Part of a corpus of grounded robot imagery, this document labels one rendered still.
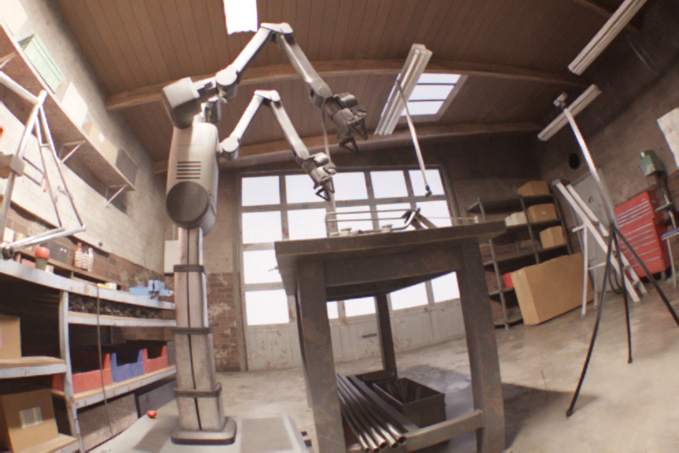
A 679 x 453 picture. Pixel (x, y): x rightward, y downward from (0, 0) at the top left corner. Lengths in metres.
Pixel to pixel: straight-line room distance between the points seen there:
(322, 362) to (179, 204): 0.68
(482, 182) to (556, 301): 2.42
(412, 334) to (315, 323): 3.63
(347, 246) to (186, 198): 0.56
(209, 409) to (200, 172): 0.79
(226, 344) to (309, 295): 3.33
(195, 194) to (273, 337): 3.31
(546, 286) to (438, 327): 1.66
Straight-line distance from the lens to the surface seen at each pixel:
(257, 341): 4.23
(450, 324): 4.76
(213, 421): 1.08
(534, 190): 5.74
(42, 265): 1.76
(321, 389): 0.96
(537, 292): 4.44
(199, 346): 1.04
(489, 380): 1.17
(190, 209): 1.06
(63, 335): 1.50
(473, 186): 5.45
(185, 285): 1.06
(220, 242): 4.34
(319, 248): 0.86
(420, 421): 1.42
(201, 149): 1.15
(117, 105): 3.31
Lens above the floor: 0.66
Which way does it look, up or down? 21 degrees up
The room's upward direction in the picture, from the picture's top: 7 degrees counter-clockwise
